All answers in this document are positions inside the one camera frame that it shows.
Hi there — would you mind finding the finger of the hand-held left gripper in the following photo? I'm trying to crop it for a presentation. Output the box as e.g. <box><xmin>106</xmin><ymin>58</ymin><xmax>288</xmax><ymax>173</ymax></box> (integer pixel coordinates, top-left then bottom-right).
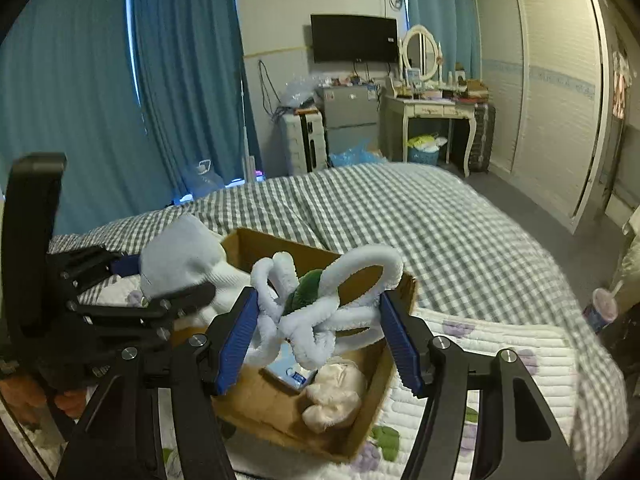
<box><xmin>47</xmin><ymin>245</ymin><xmax>142</xmax><ymax>295</ymax></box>
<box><xmin>65</xmin><ymin>281</ymin><xmax>217</xmax><ymax>361</ymax></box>

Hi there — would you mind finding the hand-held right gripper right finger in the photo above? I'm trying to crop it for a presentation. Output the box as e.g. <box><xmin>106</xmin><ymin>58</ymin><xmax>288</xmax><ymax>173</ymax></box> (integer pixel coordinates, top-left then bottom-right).
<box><xmin>379</xmin><ymin>290</ymin><xmax>582</xmax><ymax>480</ymax></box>

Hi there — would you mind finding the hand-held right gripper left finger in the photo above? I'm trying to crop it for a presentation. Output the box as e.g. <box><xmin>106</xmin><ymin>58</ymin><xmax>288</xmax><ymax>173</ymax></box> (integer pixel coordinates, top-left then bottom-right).
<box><xmin>55</xmin><ymin>285</ymin><xmax>261</xmax><ymax>480</ymax></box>

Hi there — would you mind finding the white sock with blue toe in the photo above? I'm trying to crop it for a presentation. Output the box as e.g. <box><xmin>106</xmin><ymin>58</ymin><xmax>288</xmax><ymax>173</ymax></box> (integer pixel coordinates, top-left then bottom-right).
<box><xmin>138</xmin><ymin>214</ymin><xmax>252</xmax><ymax>328</ymax></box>

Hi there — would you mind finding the cardboard box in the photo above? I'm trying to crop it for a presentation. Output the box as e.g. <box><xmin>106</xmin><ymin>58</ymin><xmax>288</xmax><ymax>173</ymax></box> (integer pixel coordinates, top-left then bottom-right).
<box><xmin>170</xmin><ymin>227</ymin><xmax>419</xmax><ymax>464</ymax></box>

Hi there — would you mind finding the white fuzzy twisted headband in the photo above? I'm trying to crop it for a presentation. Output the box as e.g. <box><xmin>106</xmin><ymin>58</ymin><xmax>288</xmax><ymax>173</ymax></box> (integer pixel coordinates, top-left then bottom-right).
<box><xmin>247</xmin><ymin>244</ymin><xmax>405</xmax><ymax>369</ymax></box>

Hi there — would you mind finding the green soft item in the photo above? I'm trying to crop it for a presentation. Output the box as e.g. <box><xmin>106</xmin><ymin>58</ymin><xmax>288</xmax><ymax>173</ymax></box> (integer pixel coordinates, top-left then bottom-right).
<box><xmin>285</xmin><ymin>269</ymin><xmax>327</xmax><ymax>312</ymax></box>

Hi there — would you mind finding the person's left hand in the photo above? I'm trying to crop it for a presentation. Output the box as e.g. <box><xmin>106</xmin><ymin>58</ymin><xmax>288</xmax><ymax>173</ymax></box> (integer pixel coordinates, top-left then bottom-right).
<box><xmin>0</xmin><ymin>370</ymin><xmax>87</xmax><ymax>423</ymax></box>

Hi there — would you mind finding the blue and white packet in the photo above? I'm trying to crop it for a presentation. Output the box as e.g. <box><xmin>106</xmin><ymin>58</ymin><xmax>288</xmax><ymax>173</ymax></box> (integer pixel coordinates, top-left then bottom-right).
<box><xmin>262</xmin><ymin>344</ymin><xmax>319</xmax><ymax>391</ymax></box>

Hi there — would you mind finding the cream plush item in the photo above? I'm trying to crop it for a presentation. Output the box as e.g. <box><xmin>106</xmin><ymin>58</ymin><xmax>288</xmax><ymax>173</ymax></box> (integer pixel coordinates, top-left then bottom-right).
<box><xmin>301</xmin><ymin>356</ymin><xmax>369</xmax><ymax>434</ymax></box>

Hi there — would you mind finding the white floral quilt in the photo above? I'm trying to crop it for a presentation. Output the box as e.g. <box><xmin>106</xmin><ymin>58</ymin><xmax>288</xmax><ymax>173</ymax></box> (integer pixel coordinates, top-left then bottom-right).
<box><xmin>0</xmin><ymin>270</ymin><xmax>630</xmax><ymax>480</ymax></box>

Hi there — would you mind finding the grey checked blanket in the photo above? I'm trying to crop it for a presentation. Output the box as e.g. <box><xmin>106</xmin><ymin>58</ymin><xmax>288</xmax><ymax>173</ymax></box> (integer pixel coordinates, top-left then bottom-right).
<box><xmin>47</xmin><ymin>161</ymin><xmax>586</xmax><ymax>346</ymax></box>

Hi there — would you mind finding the large clear water bottle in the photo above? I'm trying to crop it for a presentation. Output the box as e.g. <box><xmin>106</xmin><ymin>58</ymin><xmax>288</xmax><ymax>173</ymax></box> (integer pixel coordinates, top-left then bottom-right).
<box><xmin>181</xmin><ymin>159</ymin><xmax>227</xmax><ymax>198</ymax></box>

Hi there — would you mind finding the white suitcase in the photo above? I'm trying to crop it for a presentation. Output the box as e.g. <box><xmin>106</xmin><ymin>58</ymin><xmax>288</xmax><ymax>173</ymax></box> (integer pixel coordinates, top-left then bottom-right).
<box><xmin>278</xmin><ymin>110</ymin><xmax>329</xmax><ymax>177</ymax></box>

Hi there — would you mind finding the blue plastic bag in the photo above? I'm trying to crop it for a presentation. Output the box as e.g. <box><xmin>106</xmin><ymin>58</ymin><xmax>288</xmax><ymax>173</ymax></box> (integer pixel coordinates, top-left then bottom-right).
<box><xmin>328</xmin><ymin>139</ymin><xmax>389</xmax><ymax>169</ymax></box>

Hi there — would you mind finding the blue basket with clutter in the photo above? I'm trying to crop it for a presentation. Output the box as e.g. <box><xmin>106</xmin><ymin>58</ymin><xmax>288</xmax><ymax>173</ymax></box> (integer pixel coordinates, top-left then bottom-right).
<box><xmin>406</xmin><ymin>132</ymin><xmax>454</xmax><ymax>165</ymax></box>

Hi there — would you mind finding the drink cup with straw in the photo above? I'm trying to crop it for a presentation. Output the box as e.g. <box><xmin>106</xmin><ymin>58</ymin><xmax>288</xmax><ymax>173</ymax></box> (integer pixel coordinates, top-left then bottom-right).
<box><xmin>582</xmin><ymin>280</ymin><xmax>624</xmax><ymax>337</ymax></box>

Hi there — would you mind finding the dark suitcase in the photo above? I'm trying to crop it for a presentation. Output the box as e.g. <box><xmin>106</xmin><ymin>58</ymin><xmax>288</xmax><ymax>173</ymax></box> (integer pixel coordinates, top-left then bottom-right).
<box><xmin>469</xmin><ymin>101</ymin><xmax>497</xmax><ymax>174</ymax></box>

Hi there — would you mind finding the grey small fridge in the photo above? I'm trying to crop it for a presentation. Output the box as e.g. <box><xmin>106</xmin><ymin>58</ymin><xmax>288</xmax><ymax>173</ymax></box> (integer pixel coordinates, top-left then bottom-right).
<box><xmin>315</xmin><ymin>85</ymin><xmax>382</xmax><ymax>169</ymax></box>

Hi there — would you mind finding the clear plastic bag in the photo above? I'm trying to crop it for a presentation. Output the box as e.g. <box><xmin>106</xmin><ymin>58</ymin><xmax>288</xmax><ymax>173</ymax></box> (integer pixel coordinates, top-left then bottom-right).
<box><xmin>281</xmin><ymin>74</ymin><xmax>327</xmax><ymax>109</ymax></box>

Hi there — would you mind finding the white dressing table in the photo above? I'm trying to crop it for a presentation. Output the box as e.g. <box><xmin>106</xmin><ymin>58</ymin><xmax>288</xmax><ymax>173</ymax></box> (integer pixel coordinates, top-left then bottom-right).
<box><xmin>381</xmin><ymin>91</ymin><xmax>479</xmax><ymax>178</ymax></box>

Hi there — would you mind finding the white sliding wardrobe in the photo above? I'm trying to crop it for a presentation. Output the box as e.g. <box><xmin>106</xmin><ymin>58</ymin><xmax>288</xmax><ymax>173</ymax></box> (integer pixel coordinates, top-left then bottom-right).
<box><xmin>472</xmin><ymin>0</ymin><xmax>615</xmax><ymax>234</ymax></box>

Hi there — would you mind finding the white oval mirror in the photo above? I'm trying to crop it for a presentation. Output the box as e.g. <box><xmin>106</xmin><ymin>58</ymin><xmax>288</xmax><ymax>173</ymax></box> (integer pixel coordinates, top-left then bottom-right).
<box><xmin>401</xmin><ymin>25</ymin><xmax>445</xmax><ymax>85</ymax></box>

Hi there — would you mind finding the hanging printed garment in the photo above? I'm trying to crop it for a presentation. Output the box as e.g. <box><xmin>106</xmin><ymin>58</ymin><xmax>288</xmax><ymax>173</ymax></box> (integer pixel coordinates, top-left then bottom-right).
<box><xmin>612</xmin><ymin>50</ymin><xmax>631</xmax><ymax>121</ymax></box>

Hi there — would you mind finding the black hanging cable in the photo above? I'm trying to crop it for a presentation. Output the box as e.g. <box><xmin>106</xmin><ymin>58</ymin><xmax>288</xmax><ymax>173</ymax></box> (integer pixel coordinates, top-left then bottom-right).
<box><xmin>257</xmin><ymin>59</ymin><xmax>282</xmax><ymax>122</ymax></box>

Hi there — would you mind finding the black wall television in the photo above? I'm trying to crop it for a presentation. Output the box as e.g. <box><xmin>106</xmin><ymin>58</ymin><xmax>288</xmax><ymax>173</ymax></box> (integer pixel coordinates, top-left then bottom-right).
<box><xmin>310</xmin><ymin>13</ymin><xmax>400</xmax><ymax>65</ymax></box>

